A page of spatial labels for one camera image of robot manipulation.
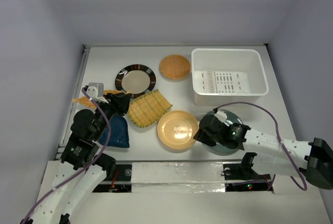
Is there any orange fish-shaped woven basket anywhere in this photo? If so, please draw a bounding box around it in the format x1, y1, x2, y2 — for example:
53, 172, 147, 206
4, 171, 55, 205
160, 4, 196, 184
72, 90, 130, 108

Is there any teal round ceramic plate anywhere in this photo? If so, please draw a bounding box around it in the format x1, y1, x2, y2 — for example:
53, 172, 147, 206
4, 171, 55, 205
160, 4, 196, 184
199, 110, 243, 156

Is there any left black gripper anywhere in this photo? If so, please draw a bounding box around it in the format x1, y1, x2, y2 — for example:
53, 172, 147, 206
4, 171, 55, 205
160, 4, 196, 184
93, 91, 132, 140

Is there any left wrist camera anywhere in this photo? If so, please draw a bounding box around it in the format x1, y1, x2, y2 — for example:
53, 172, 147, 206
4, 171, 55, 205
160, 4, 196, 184
86, 82, 104, 98

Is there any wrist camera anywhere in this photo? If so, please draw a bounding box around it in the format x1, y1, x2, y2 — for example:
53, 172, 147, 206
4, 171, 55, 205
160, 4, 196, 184
213, 108, 227, 123
86, 82, 104, 98

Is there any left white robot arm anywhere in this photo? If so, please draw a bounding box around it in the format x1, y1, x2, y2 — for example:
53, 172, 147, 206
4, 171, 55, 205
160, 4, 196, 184
21, 89, 131, 223

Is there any round woven bamboo plate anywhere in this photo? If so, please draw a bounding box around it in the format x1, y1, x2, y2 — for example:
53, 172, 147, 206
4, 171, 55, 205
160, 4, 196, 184
159, 55, 191, 80

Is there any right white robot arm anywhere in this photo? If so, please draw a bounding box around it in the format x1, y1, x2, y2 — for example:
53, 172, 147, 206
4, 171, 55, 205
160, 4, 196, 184
194, 115, 332, 190

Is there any white dish rack insert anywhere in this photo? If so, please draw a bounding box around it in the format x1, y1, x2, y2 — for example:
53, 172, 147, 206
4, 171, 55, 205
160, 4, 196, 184
193, 70, 251, 95

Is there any aluminium rail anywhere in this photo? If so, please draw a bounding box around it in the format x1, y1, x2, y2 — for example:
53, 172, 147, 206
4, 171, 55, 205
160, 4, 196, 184
54, 45, 91, 161

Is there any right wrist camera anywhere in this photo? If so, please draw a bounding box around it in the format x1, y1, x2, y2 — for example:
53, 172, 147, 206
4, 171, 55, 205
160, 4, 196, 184
213, 108, 227, 123

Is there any white plastic bin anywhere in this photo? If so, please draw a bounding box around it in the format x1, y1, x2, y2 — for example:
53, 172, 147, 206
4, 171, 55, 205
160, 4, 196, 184
191, 48, 269, 106

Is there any dark striped rim ceramic plate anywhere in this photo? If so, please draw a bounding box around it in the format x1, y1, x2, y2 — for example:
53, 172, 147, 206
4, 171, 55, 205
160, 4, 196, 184
114, 64, 156, 99

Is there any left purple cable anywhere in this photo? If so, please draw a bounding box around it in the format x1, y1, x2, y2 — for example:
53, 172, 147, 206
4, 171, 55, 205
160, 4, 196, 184
19, 86, 112, 224

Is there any green-edged bamboo tray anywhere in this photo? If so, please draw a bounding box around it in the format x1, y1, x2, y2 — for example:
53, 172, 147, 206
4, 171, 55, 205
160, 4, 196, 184
127, 89, 172, 128

